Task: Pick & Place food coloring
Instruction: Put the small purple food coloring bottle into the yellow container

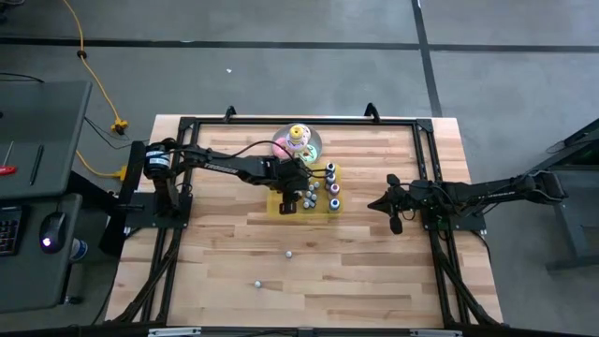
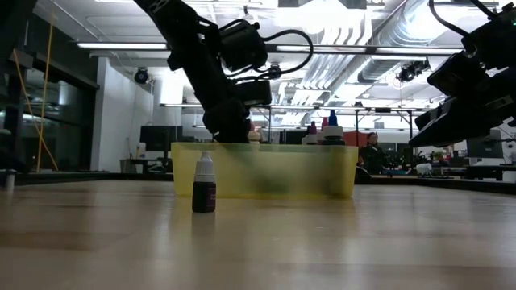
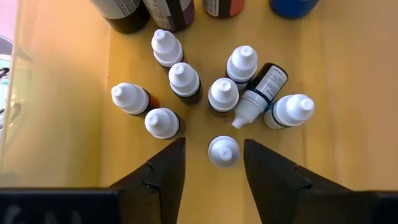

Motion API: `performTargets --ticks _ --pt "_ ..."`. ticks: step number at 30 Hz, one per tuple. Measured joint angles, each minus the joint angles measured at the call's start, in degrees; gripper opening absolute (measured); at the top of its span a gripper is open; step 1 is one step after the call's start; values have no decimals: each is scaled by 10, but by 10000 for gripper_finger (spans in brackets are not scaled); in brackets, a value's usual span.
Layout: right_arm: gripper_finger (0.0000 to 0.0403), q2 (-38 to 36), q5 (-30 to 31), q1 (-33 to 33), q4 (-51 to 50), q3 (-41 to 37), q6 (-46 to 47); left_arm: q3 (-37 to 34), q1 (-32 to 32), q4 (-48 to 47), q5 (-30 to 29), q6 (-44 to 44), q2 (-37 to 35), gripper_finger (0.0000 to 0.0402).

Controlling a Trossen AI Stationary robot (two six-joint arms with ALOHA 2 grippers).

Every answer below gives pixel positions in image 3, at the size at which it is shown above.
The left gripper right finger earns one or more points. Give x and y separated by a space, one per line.
273 180

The small red-labelled dropper bottle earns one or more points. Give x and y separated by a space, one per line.
130 98

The yellow translucent plastic bin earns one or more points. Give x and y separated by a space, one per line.
202 37

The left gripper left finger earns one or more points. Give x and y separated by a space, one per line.
161 174

